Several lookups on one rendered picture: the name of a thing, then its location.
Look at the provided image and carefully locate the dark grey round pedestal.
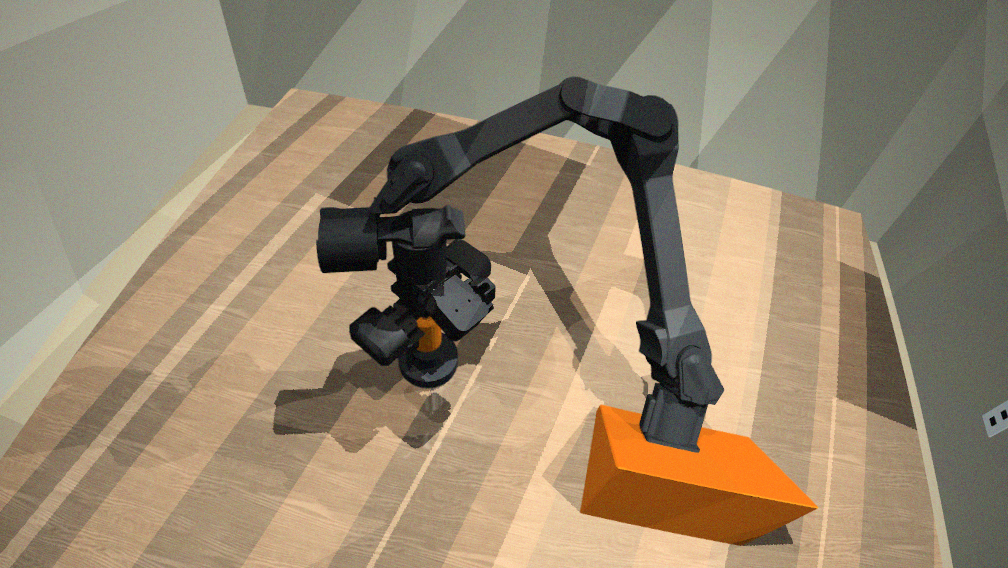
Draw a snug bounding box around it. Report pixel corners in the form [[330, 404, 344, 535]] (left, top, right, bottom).
[[398, 333, 458, 389]]

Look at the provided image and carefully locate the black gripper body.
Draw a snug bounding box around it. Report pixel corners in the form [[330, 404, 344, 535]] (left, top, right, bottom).
[[349, 239, 491, 366]]

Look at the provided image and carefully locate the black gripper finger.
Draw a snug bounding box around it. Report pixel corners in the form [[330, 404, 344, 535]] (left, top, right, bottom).
[[382, 306, 426, 349]]

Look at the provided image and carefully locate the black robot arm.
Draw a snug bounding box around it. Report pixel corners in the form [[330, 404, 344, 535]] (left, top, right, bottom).
[[316, 76, 724, 453]]

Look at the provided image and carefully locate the orange knob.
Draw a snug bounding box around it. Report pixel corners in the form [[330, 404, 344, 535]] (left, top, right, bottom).
[[417, 315, 442, 352]]

